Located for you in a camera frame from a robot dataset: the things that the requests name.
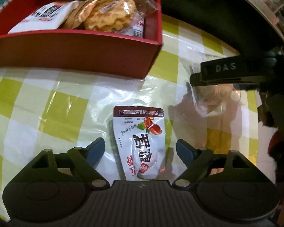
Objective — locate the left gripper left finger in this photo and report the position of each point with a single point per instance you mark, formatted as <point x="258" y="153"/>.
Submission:
<point x="85" y="161"/>

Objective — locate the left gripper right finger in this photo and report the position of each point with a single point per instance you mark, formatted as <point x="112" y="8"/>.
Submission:
<point x="196" y="161"/>

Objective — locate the steamed cake packet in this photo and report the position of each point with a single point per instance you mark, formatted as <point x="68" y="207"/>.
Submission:
<point x="212" y="100"/>

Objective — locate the white jujube snack pouch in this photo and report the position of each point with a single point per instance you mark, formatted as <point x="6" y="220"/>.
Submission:
<point x="140" y="137"/>

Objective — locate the white red-print sachet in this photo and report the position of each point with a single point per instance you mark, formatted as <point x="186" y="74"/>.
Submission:
<point x="136" y="30"/>

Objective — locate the white red rice-cracker packet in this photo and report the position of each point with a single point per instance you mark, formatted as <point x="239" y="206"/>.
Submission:
<point x="47" y="17"/>

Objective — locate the yellow cracker bag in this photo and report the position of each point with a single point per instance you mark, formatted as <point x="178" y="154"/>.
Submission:
<point x="114" y="16"/>

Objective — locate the red cardboard box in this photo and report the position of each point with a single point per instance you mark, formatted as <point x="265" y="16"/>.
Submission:
<point x="77" y="49"/>

